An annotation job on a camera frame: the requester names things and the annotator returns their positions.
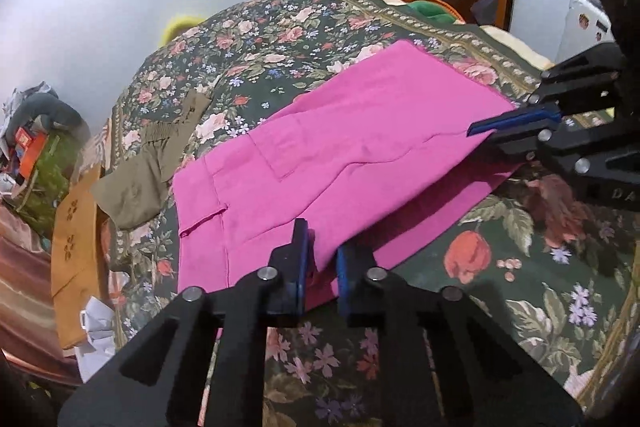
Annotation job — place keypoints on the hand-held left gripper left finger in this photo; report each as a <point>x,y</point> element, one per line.
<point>300,267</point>

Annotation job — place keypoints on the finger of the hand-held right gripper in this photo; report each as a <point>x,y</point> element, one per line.
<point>555,147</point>
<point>520,119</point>

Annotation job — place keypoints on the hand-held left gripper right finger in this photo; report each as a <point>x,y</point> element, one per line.
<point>345,277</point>

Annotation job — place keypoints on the pink pants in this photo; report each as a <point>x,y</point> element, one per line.
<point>360,132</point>

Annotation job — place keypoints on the white appliance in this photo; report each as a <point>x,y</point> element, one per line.
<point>587,24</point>

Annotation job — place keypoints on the cream bedding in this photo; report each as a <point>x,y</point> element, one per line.
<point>515,44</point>

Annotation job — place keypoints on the green orange quilt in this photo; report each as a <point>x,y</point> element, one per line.
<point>432,9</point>

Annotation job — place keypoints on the dark floral blanket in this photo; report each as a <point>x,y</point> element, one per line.
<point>530,307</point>

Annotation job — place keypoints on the olive green shorts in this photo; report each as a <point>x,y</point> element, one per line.
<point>135,187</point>

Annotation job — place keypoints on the white cloth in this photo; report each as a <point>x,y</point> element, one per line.
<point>97,337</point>

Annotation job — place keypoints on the green patterned cloth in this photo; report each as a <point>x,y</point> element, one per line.
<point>50,177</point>

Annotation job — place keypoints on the yellow round object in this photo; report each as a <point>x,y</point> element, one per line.
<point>181,26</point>

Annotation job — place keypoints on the brown striped cloth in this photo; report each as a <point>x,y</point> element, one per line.
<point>25,307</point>

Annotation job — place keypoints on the orange box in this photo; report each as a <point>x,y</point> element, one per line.
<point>29,149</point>

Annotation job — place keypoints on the grey plush toy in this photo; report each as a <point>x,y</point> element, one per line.
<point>50,109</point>

